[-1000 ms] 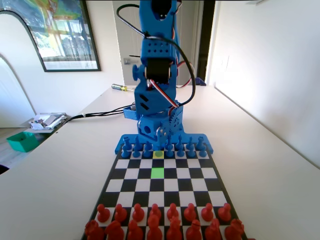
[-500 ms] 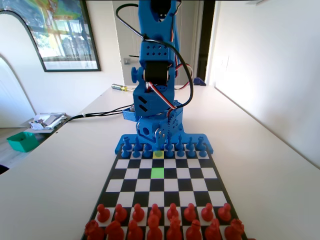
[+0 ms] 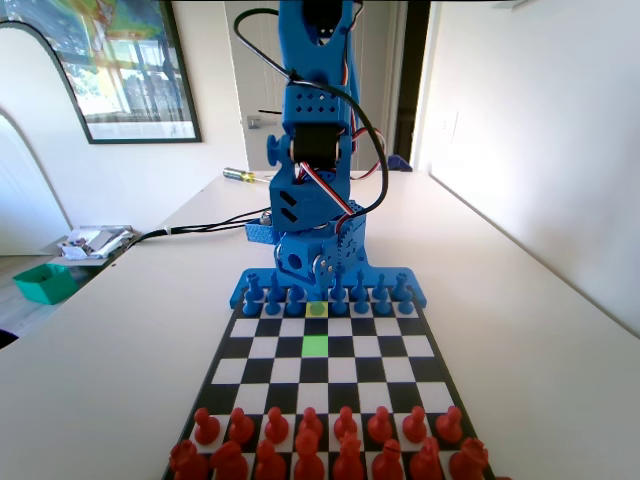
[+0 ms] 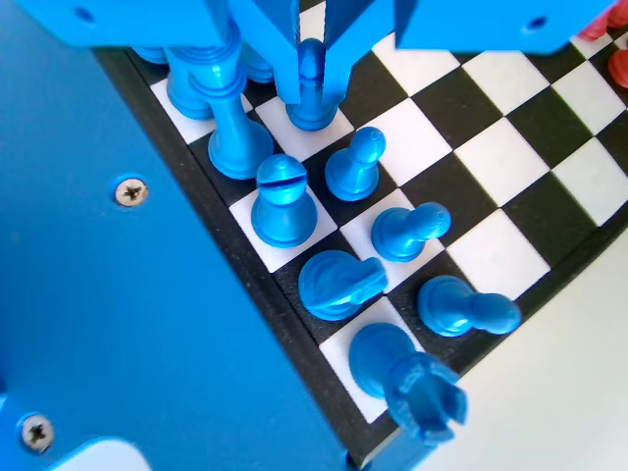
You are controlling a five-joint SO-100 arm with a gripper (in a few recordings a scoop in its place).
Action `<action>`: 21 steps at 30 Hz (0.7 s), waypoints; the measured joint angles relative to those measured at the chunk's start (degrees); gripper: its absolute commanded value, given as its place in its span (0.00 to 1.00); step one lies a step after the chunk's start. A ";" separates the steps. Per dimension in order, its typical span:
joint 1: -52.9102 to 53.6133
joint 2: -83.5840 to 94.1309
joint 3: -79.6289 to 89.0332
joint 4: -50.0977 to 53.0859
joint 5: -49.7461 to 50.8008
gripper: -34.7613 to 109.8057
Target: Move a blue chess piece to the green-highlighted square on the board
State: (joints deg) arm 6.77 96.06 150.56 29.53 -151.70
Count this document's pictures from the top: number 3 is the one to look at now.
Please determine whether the row of blue chess pieces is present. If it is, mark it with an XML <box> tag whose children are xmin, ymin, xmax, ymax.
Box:
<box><xmin>228</xmin><ymin>252</ymin><xmax>430</xmax><ymax>309</ymax></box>

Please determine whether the red chess pawn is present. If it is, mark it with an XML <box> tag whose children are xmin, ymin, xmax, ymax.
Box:
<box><xmin>228</xmin><ymin>407</ymin><xmax>256</xmax><ymax>446</ymax></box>
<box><xmin>367</xmin><ymin>405</ymin><xmax>394</xmax><ymax>444</ymax></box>
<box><xmin>333</xmin><ymin>405</ymin><xmax>359</xmax><ymax>444</ymax></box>
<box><xmin>263</xmin><ymin>405</ymin><xmax>290</xmax><ymax>445</ymax></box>
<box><xmin>298</xmin><ymin>407</ymin><xmax>325</xmax><ymax>444</ymax></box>
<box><xmin>402</xmin><ymin>405</ymin><xmax>429</xmax><ymax>444</ymax></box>
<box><xmin>434</xmin><ymin>405</ymin><xmax>464</xmax><ymax>445</ymax></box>
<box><xmin>193</xmin><ymin>407</ymin><xmax>221</xmax><ymax>446</ymax></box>

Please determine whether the red chess king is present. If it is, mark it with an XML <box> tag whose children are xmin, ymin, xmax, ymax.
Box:
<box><xmin>293</xmin><ymin>428</ymin><xmax>326</xmax><ymax>480</ymax></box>

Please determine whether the red chess bishop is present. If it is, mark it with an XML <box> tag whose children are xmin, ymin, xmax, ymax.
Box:
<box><xmin>254</xmin><ymin>438</ymin><xmax>288</xmax><ymax>480</ymax></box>
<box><xmin>370</xmin><ymin>438</ymin><xmax>405</xmax><ymax>480</ymax></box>

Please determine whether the red chess queen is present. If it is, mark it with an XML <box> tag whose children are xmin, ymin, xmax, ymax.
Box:
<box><xmin>332</xmin><ymin>432</ymin><xmax>366</xmax><ymax>480</ymax></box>

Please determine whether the red chess knight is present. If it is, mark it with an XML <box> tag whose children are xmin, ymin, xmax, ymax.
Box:
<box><xmin>408</xmin><ymin>436</ymin><xmax>445</xmax><ymax>480</ymax></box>
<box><xmin>209</xmin><ymin>439</ymin><xmax>250</xmax><ymax>480</ymax></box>

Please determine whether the red chess rook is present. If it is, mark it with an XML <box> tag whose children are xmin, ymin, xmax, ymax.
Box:
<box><xmin>168</xmin><ymin>439</ymin><xmax>210</xmax><ymax>480</ymax></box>
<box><xmin>448</xmin><ymin>437</ymin><xmax>490</xmax><ymax>480</ymax></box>

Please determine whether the black and white chessboard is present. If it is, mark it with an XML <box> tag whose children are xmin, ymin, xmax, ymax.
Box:
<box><xmin>160</xmin><ymin>294</ymin><xmax>496</xmax><ymax>480</ymax></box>

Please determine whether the pile of papers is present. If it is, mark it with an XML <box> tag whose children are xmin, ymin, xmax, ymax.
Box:
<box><xmin>57</xmin><ymin>225</ymin><xmax>136</xmax><ymax>261</ymax></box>

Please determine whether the green plastic box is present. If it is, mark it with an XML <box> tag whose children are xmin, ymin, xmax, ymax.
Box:
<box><xmin>13</xmin><ymin>263</ymin><xmax>79</xmax><ymax>305</ymax></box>

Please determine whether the black framed poster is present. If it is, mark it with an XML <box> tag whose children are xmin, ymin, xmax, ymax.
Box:
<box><xmin>0</xmin><ymin>0</ymin><xmax>203</xmax><ymax>145</ymax></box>

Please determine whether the red white servo wire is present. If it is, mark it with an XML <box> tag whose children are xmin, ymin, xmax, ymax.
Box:
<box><xmin>298</xmin><ymin>163</ymin><xmax>352</xmax><ymax>217</ymax></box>

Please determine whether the black table cable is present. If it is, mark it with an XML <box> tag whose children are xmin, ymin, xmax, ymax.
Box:
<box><xmin>132</xmin><ymin>212</ymin><xmax>274</xmax><ymax>246</ymax></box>
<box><xmin>132</xmin><ymin>217</ymin><xmax>251</xmax><ymax>246</ymax></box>

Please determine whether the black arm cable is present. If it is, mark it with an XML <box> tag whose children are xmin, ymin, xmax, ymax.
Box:
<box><xmin>233</xmin><ymin>8</ymin><xmax>390</xmax><ymax>226</ymax></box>

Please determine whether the yellow handled screwdriver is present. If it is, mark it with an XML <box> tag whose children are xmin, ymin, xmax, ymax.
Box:
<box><xmin>222</xmin><ymin>167</ymin><xmax>274</xmax><ymax>185</ymax></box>

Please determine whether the metal door handle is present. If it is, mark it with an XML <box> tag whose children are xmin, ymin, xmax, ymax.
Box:
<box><xmin>247</xmin><ymin>108</ymin><xmax>284</xmax><ymax>130</ymax></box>

